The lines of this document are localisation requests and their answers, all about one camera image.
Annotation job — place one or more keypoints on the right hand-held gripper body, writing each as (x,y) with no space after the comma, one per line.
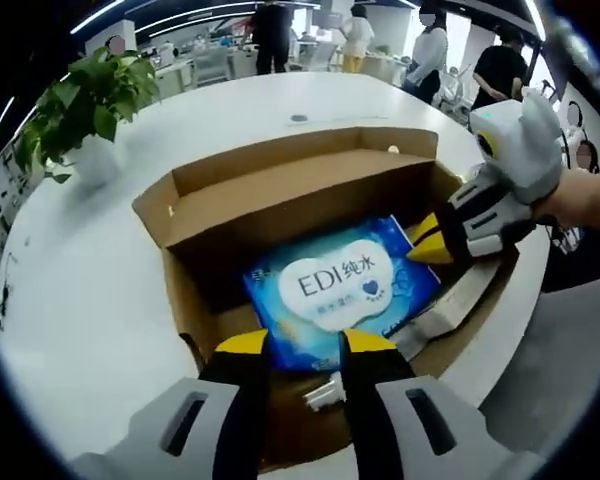
(530,150)

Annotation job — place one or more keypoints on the green plant in white pot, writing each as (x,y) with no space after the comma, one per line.
(95,100)

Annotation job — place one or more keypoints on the white printed carton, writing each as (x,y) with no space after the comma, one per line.
(445,310)

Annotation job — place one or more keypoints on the large blue wet wipes pack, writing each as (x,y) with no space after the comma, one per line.
(330,285)

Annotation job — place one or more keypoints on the white table socket panel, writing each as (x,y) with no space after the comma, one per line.
(298,118)

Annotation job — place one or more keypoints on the brown cardboard shoe box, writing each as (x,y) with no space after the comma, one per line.
(280,190)

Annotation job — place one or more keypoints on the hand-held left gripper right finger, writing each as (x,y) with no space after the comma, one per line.
(405,430)

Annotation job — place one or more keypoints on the blue white tissue pack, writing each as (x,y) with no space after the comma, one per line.
(325,392)

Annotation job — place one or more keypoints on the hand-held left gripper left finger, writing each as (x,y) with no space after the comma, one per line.
(190,430)

